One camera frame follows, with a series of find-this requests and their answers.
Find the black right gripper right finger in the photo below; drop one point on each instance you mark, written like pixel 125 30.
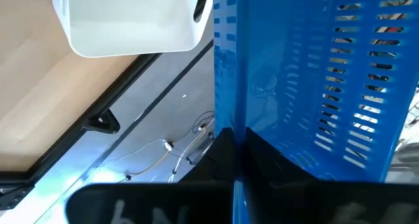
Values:
pixel 294 201

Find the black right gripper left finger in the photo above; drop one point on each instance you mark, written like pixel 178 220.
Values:
pixel 196 201

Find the blue slotted plastic basket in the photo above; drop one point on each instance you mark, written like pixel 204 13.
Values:
pixel 268 70

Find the white plastic basket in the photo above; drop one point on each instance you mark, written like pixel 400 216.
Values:
pixel 131 24

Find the black power adapter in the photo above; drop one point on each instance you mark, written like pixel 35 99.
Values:
pixel 196 156

